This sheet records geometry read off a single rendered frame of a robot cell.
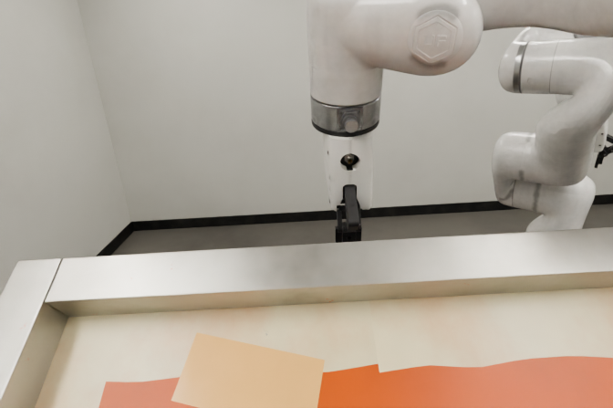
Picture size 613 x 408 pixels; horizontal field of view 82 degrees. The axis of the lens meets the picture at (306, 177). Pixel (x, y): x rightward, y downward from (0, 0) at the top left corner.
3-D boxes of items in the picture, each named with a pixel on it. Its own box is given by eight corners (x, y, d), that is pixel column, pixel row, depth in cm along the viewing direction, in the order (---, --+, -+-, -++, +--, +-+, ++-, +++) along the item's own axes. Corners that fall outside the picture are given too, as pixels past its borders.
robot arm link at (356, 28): (478, -32, 32) (501, -16, 24) (455, 81, 38) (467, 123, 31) (314, -27, 35) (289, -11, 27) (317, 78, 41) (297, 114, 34)
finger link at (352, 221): (360, 204, 35) (358, 240, 39) (350, 158, 41) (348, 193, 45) (348, 204, 35) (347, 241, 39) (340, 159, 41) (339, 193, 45)
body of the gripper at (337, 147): (389, 129, 34) (381, 214, 41) (371, 88, 43) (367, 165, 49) (313, 133, 35) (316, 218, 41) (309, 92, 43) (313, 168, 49)
